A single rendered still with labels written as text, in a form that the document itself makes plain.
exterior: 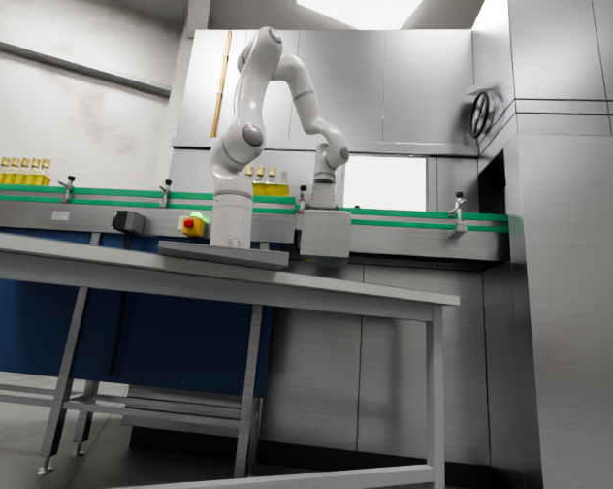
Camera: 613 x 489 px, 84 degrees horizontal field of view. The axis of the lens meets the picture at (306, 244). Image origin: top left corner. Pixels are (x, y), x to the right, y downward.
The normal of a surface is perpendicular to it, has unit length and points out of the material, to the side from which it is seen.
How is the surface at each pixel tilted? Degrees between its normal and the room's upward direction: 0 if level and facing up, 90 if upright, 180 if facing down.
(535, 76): 90
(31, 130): 90
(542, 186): 90
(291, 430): 90
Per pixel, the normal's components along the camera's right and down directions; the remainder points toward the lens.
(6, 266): 0.36, -0.19
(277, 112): -0.07, -0.24
